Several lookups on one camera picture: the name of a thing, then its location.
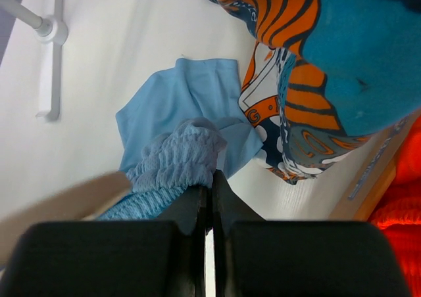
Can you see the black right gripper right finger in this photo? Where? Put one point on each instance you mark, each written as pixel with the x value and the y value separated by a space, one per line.
pixel 258 257

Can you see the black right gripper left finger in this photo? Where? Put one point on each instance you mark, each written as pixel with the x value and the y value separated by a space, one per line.
pixel 160 257

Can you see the light blue shorts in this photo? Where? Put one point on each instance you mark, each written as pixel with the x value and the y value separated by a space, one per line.
pixel 182 125

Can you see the patterned blue orange shorts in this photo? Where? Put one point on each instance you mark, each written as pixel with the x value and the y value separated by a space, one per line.
pixel 325 76

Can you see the orange plastic basket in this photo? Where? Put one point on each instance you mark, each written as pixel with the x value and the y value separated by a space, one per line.
pixel 375 175

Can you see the white clothes rack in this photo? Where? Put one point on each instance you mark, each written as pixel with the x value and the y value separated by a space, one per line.
pixel 52 32

